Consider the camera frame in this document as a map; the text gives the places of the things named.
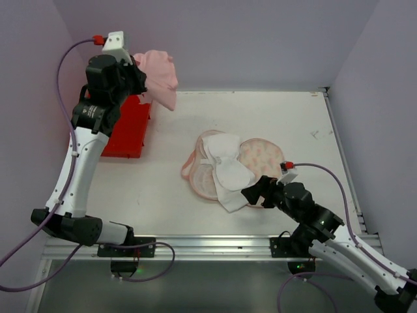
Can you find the peach floral mesh laundry bag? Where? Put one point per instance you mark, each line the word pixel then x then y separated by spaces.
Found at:
pixel 260 156

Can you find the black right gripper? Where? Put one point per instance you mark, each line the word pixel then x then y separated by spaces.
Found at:
pixel 264 190

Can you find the red plastic tray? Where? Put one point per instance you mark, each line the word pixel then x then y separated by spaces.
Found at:
pixel 124 125

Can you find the white bra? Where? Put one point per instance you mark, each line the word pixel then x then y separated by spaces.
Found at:
pixel 229 174

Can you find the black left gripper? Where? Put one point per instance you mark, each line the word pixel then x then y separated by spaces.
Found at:
pixel 136 77

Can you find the aluminium mounting rail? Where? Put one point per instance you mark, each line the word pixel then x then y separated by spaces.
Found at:
pixel 189 248

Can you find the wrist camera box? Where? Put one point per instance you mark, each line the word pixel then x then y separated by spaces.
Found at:
pixel 288 172
pixel 115 46

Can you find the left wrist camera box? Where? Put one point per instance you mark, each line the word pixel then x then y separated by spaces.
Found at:
pixel 115 46

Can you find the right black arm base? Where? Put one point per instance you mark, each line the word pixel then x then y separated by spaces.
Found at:
pixel 298 261

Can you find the pink bra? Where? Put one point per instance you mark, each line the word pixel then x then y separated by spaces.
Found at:
pixel 161 81

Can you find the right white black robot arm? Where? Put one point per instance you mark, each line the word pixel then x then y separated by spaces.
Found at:
pixel 322 234

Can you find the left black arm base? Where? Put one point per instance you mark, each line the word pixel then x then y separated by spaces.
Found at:
pixel 127 249

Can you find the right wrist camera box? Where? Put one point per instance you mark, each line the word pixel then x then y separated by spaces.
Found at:
pixel 288 172

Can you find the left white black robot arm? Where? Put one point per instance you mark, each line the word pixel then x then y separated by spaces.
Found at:
pixel 65 213

